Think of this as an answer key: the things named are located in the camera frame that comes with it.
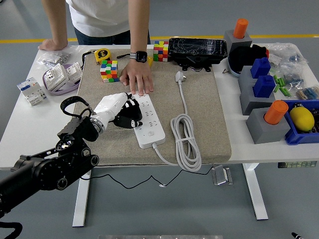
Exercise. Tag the person's left hand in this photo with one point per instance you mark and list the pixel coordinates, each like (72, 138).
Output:
(138, 76)

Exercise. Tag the clear bag of resistors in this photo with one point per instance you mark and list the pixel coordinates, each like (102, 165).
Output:
(309, 93)

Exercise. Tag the clear bag of blue parts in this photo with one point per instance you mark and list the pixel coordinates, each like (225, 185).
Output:
(294, 77)

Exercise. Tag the person's right hand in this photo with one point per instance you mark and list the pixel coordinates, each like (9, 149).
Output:
(53, 45)

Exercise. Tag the table control panel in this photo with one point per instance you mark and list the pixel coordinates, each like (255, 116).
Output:
(296, 164)

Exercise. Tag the orange cylinder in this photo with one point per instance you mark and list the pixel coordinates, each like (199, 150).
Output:
(276, 112)
(240, 27)

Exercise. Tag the clear bag of screws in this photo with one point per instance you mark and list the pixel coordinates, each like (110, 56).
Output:
(57, 58)

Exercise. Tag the person's right forearm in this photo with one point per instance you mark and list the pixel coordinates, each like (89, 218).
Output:
(57, 25)

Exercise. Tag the tall colourful puzzle cube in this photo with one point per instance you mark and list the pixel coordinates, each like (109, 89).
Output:
(161, 51)

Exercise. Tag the small metal hook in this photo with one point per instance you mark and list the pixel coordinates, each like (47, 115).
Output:
(225, 71)

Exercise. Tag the white table leg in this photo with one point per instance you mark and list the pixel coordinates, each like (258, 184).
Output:
(256, 194)
(81, 204)

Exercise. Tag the grey plastic block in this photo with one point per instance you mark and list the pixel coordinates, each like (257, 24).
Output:
(264, 132)
(230, 38)
(251, 103)
(245, 76)

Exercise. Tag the pale blue round base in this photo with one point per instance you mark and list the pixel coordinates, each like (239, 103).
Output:
(234, 71)

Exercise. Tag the grey-brown mat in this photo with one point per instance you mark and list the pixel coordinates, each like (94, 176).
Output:
(209, 119)

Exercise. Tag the white wall socket panel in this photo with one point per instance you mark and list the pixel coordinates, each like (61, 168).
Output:
(73, 71)
(54, 76)

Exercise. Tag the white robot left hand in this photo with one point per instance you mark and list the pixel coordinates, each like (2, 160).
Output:
(111, 104)

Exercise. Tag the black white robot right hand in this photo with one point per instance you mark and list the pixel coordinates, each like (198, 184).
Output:
(298, 237)

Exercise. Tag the black fabric bundle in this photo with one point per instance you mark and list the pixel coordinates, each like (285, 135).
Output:
(245, 56)

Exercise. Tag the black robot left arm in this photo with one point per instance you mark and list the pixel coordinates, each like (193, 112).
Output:
(45, 169)

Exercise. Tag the small black object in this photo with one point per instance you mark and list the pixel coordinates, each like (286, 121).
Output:
(297, 105)

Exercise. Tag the blue plastic block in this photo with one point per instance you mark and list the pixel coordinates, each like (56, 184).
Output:
(260, 67)
(264, 86)

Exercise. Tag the silver metal bracket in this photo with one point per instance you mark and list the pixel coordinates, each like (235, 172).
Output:
(221, 175)

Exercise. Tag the person's torso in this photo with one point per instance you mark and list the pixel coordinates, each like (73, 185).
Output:
(99, 17)

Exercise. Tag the yellow tape measure black print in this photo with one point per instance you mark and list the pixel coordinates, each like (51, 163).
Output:
(102, 54)

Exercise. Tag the white circuit breaker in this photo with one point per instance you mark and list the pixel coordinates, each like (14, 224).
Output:
(31, 90)

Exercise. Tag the yellow tape measure chrome clip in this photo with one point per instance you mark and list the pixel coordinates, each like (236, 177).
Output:
(150, 61)

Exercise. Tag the small green cylinder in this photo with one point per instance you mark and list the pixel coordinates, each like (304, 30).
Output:
(282, 90)
(276, 88)
(275, 79)
(287, 92)
(281, 81)

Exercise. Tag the clear bag of small parts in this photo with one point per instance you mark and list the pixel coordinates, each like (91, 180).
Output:
(284, 51)

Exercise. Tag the yellow lemon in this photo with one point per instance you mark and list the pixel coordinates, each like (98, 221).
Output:
(302, 119)

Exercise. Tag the blue storage bin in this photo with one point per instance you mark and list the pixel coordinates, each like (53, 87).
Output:
(296, 139)

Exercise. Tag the person's left forearm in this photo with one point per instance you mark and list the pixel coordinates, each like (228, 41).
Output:
(138, 27)

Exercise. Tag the black box in clear wrap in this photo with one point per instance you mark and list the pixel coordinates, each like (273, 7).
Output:
(197, 48)

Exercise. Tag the black wrist watch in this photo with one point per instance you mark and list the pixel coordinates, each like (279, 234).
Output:
(140, 56)

